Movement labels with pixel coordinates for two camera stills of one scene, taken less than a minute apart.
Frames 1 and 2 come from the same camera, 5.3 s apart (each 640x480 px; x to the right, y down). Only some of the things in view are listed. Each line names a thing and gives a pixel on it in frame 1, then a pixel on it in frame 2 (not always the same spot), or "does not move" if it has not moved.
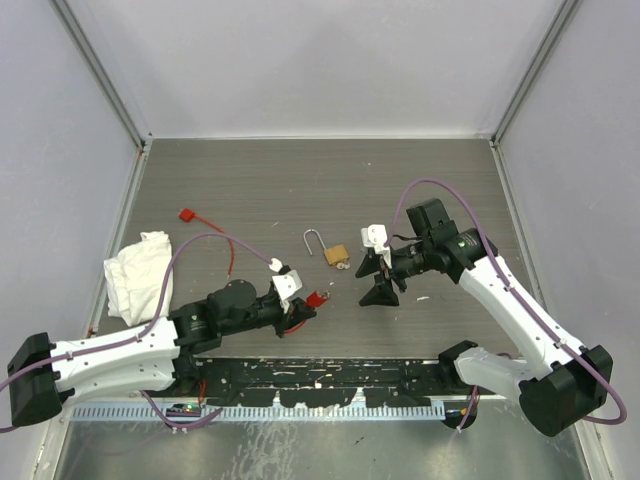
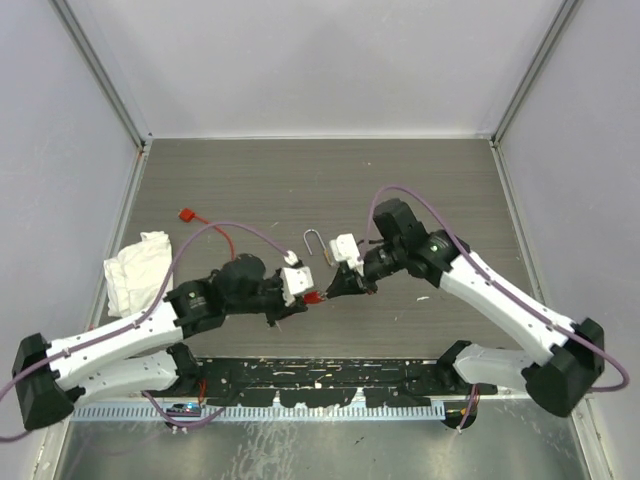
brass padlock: (335, 254) does not move
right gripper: (382, 292) to (348, 281)
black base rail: (310, 382) does not move
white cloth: (136, 277) does not move
